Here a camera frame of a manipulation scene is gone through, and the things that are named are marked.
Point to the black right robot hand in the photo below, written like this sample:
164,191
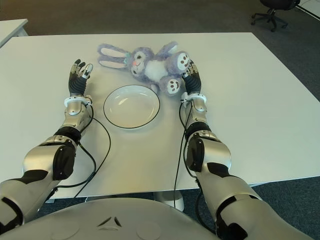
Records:
193,83

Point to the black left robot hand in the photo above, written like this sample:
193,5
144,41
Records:
78,83

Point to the purple bunny plush doll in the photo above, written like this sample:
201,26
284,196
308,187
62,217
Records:
155,68

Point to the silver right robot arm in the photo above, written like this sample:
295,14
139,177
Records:
215,152

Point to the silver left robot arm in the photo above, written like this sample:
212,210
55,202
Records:
37,155

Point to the white plate with black rim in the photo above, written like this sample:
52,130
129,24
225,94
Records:
131,110

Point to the white side table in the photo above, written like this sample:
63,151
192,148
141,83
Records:
10,28

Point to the black office chair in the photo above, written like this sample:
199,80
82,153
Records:
271,15

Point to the grey robot torso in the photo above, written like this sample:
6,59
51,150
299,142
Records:
112,225

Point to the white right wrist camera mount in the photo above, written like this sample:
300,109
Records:
198,96

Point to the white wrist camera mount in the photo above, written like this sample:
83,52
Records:
75,99
198,96

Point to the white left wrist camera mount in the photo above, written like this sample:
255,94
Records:
75,99

